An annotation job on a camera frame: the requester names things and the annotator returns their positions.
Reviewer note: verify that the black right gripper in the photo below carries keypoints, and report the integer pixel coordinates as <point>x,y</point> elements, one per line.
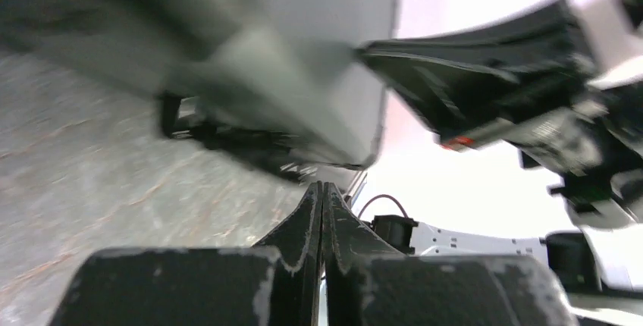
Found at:
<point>535,72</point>

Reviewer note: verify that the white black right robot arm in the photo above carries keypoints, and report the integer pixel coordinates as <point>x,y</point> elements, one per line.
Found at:
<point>599,263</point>

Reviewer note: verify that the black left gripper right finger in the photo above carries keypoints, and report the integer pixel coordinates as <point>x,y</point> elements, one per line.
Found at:
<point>371,283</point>

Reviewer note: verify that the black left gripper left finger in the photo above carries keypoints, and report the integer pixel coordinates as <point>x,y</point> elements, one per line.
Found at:
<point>273,282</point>

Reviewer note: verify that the black poker case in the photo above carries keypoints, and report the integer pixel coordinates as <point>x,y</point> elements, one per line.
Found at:
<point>276,83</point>

